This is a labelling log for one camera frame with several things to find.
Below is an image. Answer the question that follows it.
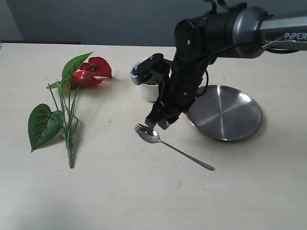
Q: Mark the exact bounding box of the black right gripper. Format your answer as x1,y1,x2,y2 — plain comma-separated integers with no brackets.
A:
145,51,208,130

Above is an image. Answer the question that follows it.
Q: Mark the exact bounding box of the stainless steel spork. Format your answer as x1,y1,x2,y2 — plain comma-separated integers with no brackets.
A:
134,124,215,171

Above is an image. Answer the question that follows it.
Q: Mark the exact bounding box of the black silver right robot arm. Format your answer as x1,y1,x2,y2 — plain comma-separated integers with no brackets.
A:
145,1,307,129

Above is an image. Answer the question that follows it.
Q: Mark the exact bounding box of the white plastic flower pot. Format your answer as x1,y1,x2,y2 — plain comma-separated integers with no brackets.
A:
130,57,161,103

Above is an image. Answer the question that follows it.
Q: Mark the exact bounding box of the dark brown potting soil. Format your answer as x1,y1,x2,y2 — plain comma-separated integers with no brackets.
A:
143,76,160,85

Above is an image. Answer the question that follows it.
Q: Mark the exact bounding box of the artificial red anthurium plant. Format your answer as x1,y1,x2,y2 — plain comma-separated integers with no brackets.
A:
27,53,113,169

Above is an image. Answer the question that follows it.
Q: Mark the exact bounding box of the round stainless steel plate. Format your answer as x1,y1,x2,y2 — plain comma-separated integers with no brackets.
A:
186,85,263,141

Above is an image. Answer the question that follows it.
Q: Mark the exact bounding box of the black wrist camera on gripper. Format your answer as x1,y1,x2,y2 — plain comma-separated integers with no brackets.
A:
130,53,173,85

